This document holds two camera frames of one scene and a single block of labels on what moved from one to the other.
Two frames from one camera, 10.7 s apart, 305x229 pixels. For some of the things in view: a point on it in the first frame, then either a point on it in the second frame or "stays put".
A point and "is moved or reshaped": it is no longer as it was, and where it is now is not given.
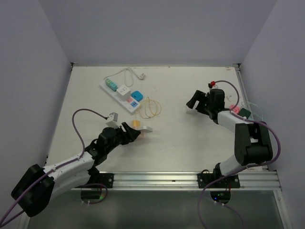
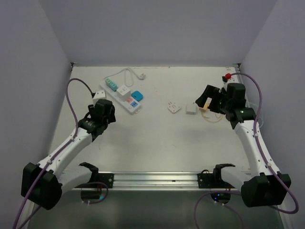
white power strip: (130, 104) stays put
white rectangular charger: (193, 111) stays put
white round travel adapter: (146, 129) to (173, 107)
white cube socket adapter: (123, 93) stays put
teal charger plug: (113, 86) stays put
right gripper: (198, 96) to (213, 92)
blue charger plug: (137, 95) stays put
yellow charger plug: (136, 124) is moved or reshaped
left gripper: (129, 135) to (111, 118)
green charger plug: (108, 81) stays put
